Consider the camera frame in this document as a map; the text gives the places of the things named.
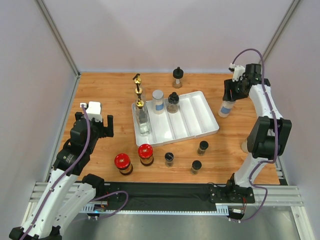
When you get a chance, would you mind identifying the small black lid spice jar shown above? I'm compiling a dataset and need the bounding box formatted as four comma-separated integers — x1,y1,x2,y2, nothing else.
164,152,174,167
197,140,209,156
190,160,202,175

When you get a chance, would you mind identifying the black knob grinder bottle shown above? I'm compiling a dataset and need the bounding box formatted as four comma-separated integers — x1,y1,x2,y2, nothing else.
172,66,184,89

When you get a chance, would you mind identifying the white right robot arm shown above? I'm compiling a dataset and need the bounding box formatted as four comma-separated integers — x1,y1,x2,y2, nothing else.
218,63,292,203

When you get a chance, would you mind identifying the red lid sauce jar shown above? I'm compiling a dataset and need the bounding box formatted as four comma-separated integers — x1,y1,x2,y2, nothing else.
114,153,133,175
138,143,154,166

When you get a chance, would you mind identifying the clear glass oil bottle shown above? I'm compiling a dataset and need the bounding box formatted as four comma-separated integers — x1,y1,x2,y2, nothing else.
135,99,151,136

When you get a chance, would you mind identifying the right aluminium corner post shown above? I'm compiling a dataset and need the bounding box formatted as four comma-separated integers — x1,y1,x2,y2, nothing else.
262,0,303,64

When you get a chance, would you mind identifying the white divided organizer tray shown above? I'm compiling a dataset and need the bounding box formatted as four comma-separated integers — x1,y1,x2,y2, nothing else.
131,91,220,147

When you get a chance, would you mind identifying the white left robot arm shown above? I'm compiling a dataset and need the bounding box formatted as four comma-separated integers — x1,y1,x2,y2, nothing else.
9,111,114,240

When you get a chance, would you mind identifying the aluminium corner post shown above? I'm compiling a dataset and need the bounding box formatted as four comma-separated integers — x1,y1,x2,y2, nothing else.
34,0,81,78
262,0,303,64

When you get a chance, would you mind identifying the black cap spice bottle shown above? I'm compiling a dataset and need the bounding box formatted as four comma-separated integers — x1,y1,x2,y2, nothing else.
167,92,180,114

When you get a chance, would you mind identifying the left aluminium corner post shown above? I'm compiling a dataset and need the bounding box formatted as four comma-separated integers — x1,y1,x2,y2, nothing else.
34,0,81,78

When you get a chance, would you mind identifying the glass oil bottle dark sauce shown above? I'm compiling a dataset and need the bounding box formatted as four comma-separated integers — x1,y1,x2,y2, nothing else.
134,84,146,102

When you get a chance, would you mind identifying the white powder jar black lid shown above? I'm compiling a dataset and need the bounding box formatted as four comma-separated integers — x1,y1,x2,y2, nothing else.
241,140,249,153

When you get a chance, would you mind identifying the salt jar silver lid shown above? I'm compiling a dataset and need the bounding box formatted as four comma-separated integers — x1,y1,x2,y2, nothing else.
218,101,236,118

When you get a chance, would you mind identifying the salt jar blue label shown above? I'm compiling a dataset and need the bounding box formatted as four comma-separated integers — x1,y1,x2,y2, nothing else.
152,89,165,115

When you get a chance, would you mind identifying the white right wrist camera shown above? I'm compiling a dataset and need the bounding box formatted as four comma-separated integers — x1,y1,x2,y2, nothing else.
228,63,246,82

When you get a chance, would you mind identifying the aluminium frame rail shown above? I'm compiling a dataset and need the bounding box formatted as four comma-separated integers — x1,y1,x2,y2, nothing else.
29,181,305,216

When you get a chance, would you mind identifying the glass oil bottle brown sauce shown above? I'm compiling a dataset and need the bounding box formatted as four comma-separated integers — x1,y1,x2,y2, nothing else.
132,73,142,86

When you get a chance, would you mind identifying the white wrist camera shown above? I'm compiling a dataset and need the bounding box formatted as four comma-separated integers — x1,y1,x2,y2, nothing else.
228,63,246,82
80,101,103,122

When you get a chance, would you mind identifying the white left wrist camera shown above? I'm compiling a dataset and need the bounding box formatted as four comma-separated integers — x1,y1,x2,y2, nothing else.
80,101,103,122

